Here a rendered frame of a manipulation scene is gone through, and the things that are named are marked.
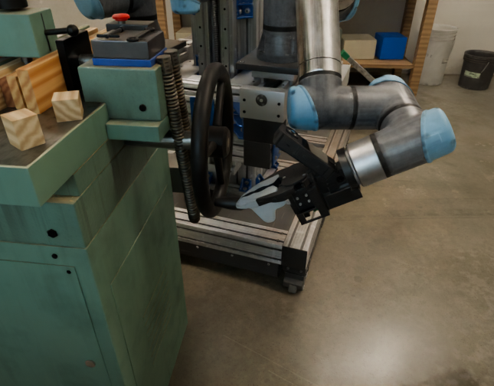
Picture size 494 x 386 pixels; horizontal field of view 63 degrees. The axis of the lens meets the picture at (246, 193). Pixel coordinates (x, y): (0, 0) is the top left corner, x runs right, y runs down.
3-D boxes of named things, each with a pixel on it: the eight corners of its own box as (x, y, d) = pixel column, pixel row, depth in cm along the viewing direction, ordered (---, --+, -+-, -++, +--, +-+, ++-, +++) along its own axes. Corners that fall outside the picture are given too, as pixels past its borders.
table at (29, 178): (109, 214, 52) (99, 174, 48) (-104, 197, 55) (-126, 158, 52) (207, 76, 102) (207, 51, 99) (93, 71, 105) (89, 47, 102)
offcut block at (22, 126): (46, 143, 55) (37, 113, 53) (21, 151, 53) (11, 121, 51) (34, 135, 57) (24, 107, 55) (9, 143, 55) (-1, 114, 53)
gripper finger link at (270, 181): (248, 225, 74) (294, 207, 71) (233, 200, 72) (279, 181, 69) (250, 216, 77) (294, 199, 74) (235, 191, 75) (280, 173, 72)
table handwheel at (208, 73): (224, 29, 64) (243, 99, 93) (104, 26, 66) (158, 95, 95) (205, 209, 60) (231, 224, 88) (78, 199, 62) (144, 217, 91)
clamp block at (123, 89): (161, 122, 69) (154, 70, 64) (86, 119, 70) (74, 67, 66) (183, 94, 81) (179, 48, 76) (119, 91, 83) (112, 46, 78)
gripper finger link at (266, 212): (247, 235, 72) (293, 217, 69) (230, 209, 69) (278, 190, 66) (249, 225, 74) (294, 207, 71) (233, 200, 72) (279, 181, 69)
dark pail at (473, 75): (496, 92, 345) (508, 58, 330) (462, 91, 347) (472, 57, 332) (482, 81, 370) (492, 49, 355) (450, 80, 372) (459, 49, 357)
